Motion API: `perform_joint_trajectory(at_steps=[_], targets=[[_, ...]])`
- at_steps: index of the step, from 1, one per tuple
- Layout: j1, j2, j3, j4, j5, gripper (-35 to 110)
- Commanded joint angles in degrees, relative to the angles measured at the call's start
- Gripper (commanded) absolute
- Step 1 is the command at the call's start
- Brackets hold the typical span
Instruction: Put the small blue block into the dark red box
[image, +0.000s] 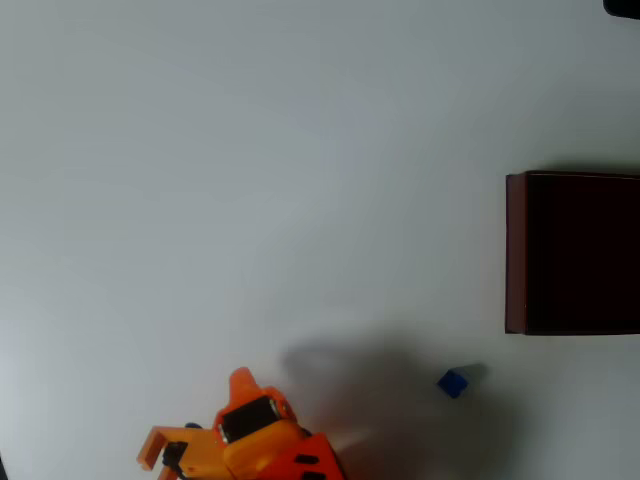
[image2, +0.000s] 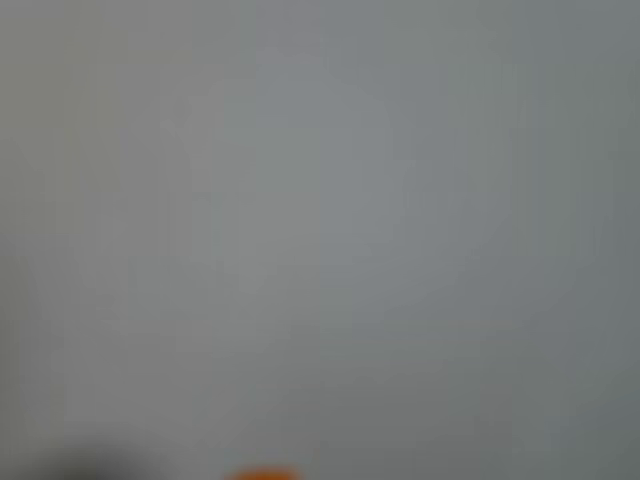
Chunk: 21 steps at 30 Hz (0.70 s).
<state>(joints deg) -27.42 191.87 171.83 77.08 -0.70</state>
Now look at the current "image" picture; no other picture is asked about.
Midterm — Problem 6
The small blue cube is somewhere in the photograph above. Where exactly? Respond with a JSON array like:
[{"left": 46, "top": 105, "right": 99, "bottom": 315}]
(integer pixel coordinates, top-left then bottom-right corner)
[{"left": 435, "top": 368, "right": 470, "bottom": 400}]

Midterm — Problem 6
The dark brown box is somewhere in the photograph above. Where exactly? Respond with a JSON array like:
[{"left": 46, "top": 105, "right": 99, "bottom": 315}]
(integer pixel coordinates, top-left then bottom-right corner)
[{"left": 504, "top": 170, "right": 640, "bottom": 337}]

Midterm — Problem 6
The black object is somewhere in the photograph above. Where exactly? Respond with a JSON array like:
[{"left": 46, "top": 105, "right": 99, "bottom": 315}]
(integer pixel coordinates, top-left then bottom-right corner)
[{"left": 602, "top": 0, "right": 640, "bottom": 21}]

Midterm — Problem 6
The orange camera mount bracket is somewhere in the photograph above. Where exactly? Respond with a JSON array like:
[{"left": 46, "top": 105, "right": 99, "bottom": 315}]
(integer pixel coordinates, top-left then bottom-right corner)
[{"left": 136, "top": 424, "right": 227, "bottom": 480}]

